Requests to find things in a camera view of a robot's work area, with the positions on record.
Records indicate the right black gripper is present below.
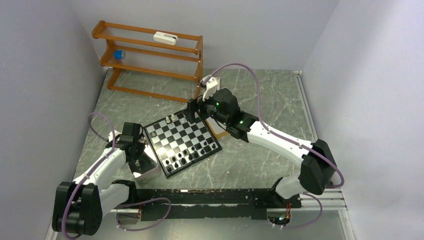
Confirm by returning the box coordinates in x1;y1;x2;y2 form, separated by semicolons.
182;88;229;126

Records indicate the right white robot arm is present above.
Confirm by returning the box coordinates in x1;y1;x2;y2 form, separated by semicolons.
183;88;337;207

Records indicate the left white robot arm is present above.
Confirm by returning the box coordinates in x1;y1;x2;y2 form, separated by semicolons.
51;122;146;237

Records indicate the silver tin with white pieces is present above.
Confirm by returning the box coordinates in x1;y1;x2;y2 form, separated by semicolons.
127;138;160;181

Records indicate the black white chess board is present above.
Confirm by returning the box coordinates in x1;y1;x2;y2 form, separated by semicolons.
143;110;222;179

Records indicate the small white red box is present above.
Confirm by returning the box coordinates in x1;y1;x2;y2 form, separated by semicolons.
209;77;221;89

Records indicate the wooden three-tier rack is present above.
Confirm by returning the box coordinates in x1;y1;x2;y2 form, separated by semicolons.
91;20;204;103

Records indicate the white device on rack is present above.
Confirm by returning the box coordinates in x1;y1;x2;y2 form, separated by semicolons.
153;31;179;46

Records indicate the blue cap on rack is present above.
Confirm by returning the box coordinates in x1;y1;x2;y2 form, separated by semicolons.
113;50;126;60

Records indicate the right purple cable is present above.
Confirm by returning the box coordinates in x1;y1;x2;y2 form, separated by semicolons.
202;62;345;230

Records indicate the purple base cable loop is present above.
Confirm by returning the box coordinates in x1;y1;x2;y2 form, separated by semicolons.
115;197;172;232

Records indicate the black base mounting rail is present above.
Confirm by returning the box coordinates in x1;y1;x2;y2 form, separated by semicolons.
117;183;302;221

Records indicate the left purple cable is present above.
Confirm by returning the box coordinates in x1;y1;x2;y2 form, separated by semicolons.
61;111;117;240

